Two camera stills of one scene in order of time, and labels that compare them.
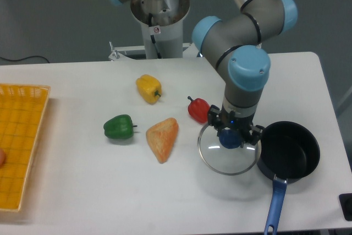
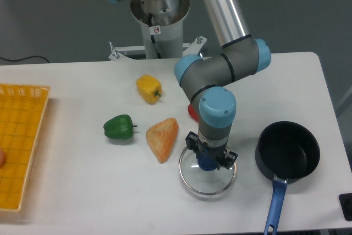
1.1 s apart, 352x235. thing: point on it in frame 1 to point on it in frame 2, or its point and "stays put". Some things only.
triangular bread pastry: x=161 y=137 stays put
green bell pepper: x=120 y=127 stays put
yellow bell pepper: x=149 y=88 stays put
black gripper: x=241 y=125 to x=193 y=143
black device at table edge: x=345 y=200 stays put
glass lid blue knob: x=221 y=152 to x=202 y=182
